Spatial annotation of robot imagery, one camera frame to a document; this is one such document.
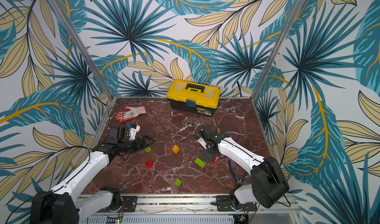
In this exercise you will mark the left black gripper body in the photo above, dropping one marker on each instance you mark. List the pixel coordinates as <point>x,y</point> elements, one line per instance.
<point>126,145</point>

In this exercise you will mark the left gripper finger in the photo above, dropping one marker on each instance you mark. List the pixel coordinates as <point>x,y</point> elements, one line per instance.
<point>137,149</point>
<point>145,140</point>

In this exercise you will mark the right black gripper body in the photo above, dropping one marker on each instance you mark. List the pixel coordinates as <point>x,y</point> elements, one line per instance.
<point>203,136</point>

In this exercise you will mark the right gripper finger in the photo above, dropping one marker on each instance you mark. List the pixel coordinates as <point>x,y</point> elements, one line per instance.
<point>206,156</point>
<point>212,154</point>

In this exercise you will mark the small green lego brick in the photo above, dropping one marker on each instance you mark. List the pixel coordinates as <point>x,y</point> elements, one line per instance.
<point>148,149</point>

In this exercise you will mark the yellow orange lego brick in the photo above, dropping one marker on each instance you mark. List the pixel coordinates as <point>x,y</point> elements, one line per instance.
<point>175,149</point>

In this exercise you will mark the green square lego brick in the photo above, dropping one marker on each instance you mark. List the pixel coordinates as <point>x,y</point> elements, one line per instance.
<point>178,182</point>

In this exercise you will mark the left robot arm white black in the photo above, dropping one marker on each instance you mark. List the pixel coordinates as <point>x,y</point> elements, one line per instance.
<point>61,204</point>

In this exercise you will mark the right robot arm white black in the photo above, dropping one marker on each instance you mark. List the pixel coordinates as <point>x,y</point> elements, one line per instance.
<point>268,183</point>

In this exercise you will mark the long green lego brick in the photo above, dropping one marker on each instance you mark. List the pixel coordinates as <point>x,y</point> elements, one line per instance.
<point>200,163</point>

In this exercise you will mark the small red lego brick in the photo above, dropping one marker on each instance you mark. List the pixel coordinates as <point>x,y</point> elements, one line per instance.
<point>149,164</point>

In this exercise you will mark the red white work glove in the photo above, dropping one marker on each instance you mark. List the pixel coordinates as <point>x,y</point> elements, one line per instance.
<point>130,113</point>

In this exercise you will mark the yellow black toolbox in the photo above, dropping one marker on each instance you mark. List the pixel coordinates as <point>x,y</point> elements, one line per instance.
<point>193,97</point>

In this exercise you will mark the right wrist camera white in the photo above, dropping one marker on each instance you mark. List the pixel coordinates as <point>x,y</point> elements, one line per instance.
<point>201,141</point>

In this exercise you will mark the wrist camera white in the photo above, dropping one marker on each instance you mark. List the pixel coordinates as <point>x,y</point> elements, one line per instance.
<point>133,130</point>
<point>201,141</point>

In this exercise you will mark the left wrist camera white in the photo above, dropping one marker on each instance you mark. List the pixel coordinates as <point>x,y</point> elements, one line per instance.
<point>133,130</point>

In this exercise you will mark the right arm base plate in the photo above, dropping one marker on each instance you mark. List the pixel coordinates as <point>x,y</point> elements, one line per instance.
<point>226,203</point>

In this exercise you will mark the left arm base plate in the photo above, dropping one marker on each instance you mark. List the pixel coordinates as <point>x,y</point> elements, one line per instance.
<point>128,204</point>

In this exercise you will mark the aluminium front frame rail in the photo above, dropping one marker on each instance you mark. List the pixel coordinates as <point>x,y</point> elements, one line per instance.
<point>198,209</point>

